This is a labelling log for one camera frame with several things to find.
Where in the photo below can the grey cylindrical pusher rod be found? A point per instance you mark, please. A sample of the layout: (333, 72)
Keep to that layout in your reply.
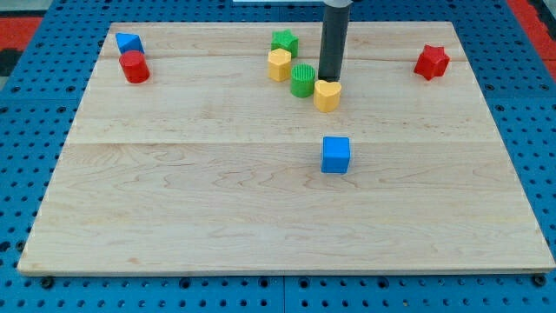
(333, 38)

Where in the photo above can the blue cube block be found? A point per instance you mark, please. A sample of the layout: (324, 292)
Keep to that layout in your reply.
(335, 155)

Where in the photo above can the green star block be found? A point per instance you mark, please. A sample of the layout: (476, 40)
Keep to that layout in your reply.
(286, 40)

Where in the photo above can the green cylinder block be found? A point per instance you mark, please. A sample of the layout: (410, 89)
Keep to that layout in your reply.
(302, 80)

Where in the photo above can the yellow hexagon block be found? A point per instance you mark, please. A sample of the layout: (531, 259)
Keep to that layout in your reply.
(279, 65)

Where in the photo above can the yellow heart block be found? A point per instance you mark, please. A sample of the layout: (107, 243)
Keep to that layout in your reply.
(327, 95)

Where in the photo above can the red star block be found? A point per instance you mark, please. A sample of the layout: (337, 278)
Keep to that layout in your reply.
(432, 62)

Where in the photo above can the wooden board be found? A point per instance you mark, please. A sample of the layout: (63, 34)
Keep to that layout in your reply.
(210, 168)

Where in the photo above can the red cylinder block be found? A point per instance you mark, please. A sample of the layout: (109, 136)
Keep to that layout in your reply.
(134, 66)

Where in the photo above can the blue triangle block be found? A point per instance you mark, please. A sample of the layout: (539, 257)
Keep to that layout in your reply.
(128, 41)

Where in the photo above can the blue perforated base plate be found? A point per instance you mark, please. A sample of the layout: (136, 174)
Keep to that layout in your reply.
(40, 99)

